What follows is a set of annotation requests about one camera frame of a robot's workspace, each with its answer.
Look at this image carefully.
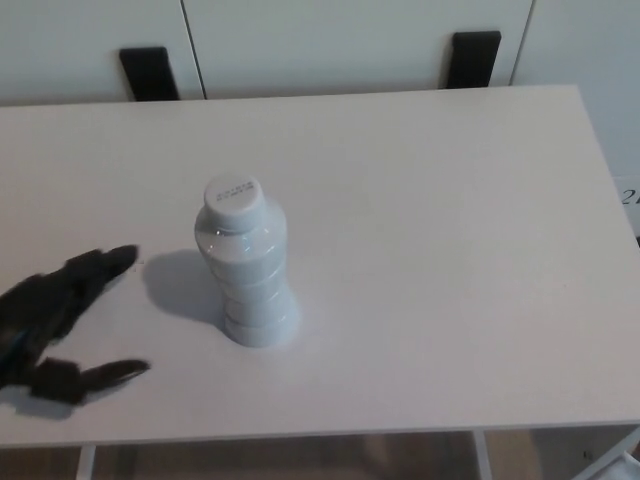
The white plastic bottle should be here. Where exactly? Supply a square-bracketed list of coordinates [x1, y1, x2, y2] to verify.
[192, 173, 303, 349]

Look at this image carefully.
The white paper with print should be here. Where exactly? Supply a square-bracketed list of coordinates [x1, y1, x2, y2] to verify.
[613, 174, 640, 239]

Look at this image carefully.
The white cabinet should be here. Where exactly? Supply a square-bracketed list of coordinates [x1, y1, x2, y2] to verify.
[0, 0, 640, 108]

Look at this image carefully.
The black cabinet foot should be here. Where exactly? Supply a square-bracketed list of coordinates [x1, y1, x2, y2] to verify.
[444, 30, 503, 90]
[118, 46, 181, 103]

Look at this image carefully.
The white table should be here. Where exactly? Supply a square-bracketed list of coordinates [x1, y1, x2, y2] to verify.
[0, 84, 640, 480]

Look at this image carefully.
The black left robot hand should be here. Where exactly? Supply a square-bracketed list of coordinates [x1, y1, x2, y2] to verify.
[0, 244, 152, 407]

